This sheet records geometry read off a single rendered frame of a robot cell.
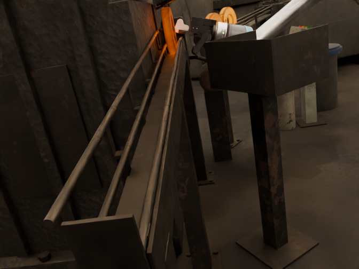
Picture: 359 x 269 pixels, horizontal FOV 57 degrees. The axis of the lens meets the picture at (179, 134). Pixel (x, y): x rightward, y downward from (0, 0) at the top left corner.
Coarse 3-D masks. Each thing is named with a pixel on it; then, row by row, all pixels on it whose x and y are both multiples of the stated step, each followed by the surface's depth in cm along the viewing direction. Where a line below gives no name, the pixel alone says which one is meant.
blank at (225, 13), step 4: (224, 8) 191; (228, 8) 192; (220, 12) 191; (224, 12) 189; (228, 12) 192; (232, 12) 196; (224, 16) 190; (228, 16) 196; (232, 16) 196; (224, 20) 190; (232, 20) 197; (236, 20) 200
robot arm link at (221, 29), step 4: (220, 24) 147; (224, 24) 147; (216, 28) 147; (220, 28) 146; (224, 28) 146; (216, 32) 146; (220, 32) 146; (224, 32) 146; (216, 36) 147; (220, 36) 147; (224, 36) 147
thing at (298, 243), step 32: (320, 32) 83; (224, 64) 92; (256, 64) 81; (288, 64) 80; (320, 64) 86; (256, 96) 96; (256, 128) 101; (256, 160) 106; (256, 256) 111; (288, 256) 109
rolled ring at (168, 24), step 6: (162, 12) 132; (168, 12) 131; (162, 18) 130; (168, 18) 130; (168, 24) 130; (168, 30) 130; (174, 30) 145; (168, 36) 131; (174, 36) 145; (168, 42) 133; (174, 42) 133; (168, 48) 135; (174, 48) 135
